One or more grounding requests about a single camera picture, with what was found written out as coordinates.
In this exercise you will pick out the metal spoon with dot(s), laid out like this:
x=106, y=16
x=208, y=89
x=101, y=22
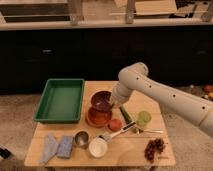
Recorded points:
x=138, y=131

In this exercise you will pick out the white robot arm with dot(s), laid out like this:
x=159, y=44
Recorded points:
x=195, y=110

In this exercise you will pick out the wooden table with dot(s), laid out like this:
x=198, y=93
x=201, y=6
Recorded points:
x=125, y=150

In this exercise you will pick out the bunch of dark grapes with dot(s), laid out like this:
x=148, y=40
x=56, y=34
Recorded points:
x=153, y=147

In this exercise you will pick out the orange bowl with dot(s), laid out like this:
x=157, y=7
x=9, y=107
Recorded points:
x=97, y=118

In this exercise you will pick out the blue sponge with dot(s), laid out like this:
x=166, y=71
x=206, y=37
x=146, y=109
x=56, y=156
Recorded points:
x=65, y=147

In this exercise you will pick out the black handled brush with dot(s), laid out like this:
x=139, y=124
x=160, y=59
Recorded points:
x=128, y=126

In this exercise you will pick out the green cucumber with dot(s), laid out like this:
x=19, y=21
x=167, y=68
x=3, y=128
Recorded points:
x=125, y=114

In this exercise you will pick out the green plastic cup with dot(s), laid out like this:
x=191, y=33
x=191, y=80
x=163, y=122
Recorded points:
x=144, y=118

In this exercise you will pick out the dark cabinet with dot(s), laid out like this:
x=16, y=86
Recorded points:
x=175, y=55

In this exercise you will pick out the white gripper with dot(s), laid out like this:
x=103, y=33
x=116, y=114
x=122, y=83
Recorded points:
x=120, y=94

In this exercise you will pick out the dark red bowl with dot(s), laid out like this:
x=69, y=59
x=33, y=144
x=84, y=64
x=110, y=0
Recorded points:
x=101, y=101

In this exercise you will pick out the orange tomato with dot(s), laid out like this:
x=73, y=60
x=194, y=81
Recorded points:
x=115, y=125

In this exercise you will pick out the grey blue cloth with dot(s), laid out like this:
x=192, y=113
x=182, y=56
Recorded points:
x=50, y=148

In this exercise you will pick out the small metal cup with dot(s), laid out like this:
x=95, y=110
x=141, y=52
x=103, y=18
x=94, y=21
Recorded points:
x=81, y=139

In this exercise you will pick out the green plastic tray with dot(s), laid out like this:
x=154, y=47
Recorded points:
x=61, y=101

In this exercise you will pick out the white measuring cup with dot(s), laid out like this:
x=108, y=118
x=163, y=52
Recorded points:
x=99, y=145

